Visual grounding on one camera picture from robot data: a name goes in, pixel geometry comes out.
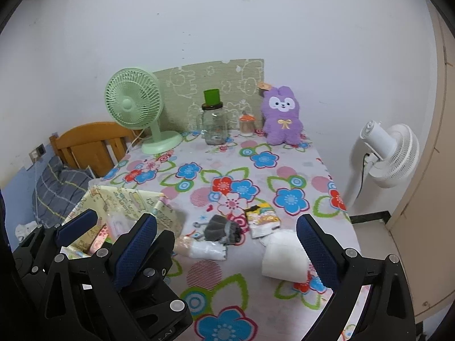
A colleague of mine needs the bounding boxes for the green printed board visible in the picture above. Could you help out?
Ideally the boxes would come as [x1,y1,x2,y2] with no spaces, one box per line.
[152,58,265,132]

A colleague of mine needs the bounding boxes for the yellow cartoon snack packet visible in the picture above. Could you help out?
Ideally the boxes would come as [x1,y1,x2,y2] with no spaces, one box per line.
[245,202,282,238]

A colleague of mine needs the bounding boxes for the small jar with orange lid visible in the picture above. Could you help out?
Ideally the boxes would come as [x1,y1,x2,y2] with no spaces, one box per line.
[239,112,256,136]

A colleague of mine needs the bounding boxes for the beige door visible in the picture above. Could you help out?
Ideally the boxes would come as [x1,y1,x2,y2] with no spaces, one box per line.
[386,0,455,324]

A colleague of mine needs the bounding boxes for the small white packet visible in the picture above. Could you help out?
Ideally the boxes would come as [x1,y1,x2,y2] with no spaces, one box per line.
[188,241,228,261]

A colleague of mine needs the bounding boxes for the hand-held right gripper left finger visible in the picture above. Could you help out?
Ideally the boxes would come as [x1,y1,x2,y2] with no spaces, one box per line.
[39,212,159,341]

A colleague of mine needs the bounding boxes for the yellow printed fabric storage box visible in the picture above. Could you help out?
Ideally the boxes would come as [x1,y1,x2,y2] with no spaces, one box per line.
[60,184,183,260]

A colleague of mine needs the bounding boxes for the white standing fan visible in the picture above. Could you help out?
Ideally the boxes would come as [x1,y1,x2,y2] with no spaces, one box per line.
[346,121,420,217]

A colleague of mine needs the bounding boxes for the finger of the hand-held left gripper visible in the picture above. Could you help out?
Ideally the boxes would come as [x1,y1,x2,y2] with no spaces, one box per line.
[123,230,175,291]
[12,209,99,285]

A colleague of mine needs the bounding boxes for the wooden chair back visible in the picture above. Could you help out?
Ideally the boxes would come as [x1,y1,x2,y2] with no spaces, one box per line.
[50,122,143,178]

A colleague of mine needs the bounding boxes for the glass mug jar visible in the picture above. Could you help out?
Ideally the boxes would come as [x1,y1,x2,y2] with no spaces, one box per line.
[194,103,229,146]

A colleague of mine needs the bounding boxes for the grey plaid pillow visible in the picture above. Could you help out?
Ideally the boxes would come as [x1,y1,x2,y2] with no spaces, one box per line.
[32,156,95,221]

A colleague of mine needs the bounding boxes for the purple plush rabbit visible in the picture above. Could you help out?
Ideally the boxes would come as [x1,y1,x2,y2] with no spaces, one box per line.
[259,82,304,146]

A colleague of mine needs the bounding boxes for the white desk fan cable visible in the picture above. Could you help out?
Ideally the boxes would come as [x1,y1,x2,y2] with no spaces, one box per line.
[126,131,148,154]

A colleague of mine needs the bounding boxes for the crumpled grey white cloth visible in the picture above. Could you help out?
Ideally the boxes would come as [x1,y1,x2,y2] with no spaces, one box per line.
[15,220,40,242]

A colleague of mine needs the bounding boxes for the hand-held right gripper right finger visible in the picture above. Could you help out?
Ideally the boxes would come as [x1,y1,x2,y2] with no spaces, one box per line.
[296,214,415,341]

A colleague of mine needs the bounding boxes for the grey knitted sock pair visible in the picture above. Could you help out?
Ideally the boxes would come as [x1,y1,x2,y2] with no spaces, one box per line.
[194,214,244,246]

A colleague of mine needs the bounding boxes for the green desk fan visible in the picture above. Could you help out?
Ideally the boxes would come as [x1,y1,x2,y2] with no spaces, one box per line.
[105,66,183,155]

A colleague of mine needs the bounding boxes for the white charging cable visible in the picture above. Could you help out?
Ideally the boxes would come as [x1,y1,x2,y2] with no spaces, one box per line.
[33,161,42,221]

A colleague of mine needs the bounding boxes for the black fan power cable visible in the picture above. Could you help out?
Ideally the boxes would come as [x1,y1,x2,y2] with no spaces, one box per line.
[361,152,372,200]

